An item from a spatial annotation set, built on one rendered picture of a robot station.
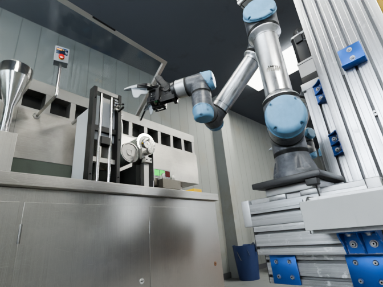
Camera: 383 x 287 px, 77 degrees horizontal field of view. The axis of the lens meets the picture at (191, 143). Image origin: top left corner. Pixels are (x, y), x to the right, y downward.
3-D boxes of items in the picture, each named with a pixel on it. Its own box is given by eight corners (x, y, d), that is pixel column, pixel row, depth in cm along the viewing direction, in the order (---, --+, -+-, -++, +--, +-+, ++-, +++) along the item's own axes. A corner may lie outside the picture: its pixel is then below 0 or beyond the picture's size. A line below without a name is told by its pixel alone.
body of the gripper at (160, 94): (144, 102, 94) (172, 94, 90) (146, 85, 98) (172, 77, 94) (154, 113, 100) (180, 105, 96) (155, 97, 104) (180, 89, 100)
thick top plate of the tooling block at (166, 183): (163, 187, 151) (162, 177, 153) (126, 197, 175) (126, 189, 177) (180, 189, 162) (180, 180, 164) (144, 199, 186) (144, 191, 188)
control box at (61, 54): (53, 57, 127) (56, 42, 130) (52, 65, 132) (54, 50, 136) (68, 61, 131) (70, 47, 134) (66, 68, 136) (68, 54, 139)
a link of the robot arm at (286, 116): (309, 143, 78) (274, 19, 98) (313, 126, 65) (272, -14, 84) (271, 150, 82) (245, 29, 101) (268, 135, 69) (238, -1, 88)
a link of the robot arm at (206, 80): (212, 83, 85) (209, 64, 89) (183, 91, 89) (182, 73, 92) (218, 94, 92) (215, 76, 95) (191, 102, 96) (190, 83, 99)
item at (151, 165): (154, 180, 152) (153, 152, 158) (131, 187, 166) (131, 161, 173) (154, 180, 152) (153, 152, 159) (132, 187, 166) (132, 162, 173)
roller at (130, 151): (121, 159, 138) (122, 140, 142) (99, 169, 153) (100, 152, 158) (138, 162, 147) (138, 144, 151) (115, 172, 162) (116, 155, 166)
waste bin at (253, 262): (271, 277, 358) (264, 240, 376) (257, 282, 330) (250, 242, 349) (245, 275, 386) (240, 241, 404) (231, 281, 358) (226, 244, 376)
